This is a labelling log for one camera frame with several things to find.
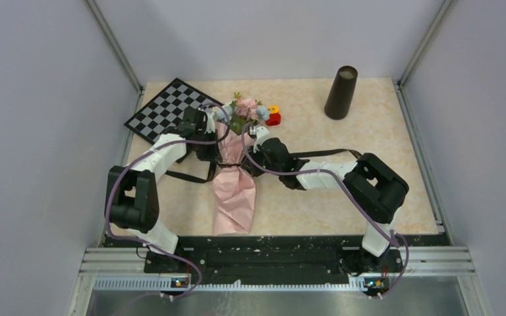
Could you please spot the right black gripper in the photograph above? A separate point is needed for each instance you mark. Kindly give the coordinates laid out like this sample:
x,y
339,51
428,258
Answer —
x,y
252,168

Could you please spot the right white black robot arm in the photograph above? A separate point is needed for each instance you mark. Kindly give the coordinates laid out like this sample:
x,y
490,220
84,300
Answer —
x,y
373,187

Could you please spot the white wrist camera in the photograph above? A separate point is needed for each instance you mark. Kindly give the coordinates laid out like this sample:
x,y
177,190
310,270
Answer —
x,y
211,119
260,134

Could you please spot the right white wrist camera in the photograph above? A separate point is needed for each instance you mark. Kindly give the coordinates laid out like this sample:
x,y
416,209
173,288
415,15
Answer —
x,y
260,134

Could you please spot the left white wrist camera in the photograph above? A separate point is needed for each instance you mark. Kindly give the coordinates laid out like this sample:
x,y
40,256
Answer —
x,y
211,119

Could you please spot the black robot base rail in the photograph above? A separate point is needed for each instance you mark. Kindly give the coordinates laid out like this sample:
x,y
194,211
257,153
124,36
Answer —
x,y
274,260

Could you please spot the dark brown tall vase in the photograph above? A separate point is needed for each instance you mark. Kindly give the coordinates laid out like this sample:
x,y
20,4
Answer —
x,y
341,93

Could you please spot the pink flower bouquet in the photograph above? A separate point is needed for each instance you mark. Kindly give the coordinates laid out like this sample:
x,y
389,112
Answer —
x,y
234,187

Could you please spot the black ribbon with gold lettering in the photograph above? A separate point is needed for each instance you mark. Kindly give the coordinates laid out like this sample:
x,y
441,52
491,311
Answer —
x,y
213,166

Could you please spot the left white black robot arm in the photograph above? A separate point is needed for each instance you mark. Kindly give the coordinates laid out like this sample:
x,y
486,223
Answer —
x,y
132,201

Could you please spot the black and white checkerboard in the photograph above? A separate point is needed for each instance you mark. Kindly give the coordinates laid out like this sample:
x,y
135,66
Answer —
x,y
165,109

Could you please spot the red toy block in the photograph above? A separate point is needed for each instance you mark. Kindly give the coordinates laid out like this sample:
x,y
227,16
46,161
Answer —
x,y
273,120

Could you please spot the white slotted cable duct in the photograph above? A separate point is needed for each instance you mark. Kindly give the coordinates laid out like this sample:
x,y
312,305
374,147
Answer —
x,y
175,284

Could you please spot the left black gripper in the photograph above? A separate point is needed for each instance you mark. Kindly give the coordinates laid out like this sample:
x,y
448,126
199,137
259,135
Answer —
x,y
211,155

